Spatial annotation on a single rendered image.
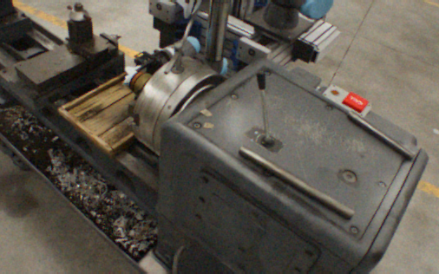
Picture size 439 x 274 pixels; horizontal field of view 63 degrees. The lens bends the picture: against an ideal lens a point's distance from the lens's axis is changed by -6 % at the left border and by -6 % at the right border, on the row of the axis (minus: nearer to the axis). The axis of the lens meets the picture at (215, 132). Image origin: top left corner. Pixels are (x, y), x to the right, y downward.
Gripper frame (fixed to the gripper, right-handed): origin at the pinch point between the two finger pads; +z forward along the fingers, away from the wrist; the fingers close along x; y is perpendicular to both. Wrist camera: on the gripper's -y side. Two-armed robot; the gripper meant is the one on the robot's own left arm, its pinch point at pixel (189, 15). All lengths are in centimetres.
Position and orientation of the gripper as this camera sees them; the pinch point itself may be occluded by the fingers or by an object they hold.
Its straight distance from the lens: 117.1
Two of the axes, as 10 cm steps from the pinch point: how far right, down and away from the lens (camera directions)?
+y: -7.7, -5.2, 3.6
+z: -3.5, 8.3, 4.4
